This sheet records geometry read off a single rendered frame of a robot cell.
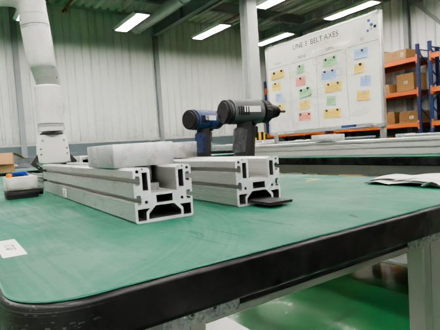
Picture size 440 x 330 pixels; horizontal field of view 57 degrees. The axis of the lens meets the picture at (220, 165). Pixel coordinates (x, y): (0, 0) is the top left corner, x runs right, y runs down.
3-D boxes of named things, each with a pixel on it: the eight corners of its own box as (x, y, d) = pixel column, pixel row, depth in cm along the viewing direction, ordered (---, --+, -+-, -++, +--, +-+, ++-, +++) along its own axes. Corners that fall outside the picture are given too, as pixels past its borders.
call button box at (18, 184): (4, 198, 117) (2, 175, 116) (40, 194, 122) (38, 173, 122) (7, 200, 110) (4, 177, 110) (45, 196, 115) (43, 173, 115)
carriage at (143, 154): (89, 181, 81) (86, 146, 81) (141, 175, 87) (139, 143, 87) (115, 184, 68) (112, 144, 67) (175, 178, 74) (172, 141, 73)
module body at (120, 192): (44, 191, 130) (42, 164, 129) (76, 187, 135) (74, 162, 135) (136, 224, 62) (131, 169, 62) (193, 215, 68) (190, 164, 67)
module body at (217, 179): (103, 184, 140) (101, 160, 140) (131, 181, 145) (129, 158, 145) (238, 207, 73) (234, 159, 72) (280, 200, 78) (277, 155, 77)
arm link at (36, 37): (28, 37, 146) (43, 122, 148) (17, 23, 130) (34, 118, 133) (54, 35, 148) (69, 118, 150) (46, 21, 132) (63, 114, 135)
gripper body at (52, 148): (64, 130, 144) (67, 162, 145) (33, 131, 139) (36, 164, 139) (69, 129, 138) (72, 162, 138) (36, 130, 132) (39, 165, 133)
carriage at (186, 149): (135, 169, 112) (133, 145, 112) (171, 166, 118) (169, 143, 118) (158, 171, 99) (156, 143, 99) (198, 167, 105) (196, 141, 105)
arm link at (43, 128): (62, 124, 144) (63, 133, 144) (35, 125, 139) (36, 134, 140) (67, 122, 137) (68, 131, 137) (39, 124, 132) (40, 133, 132)
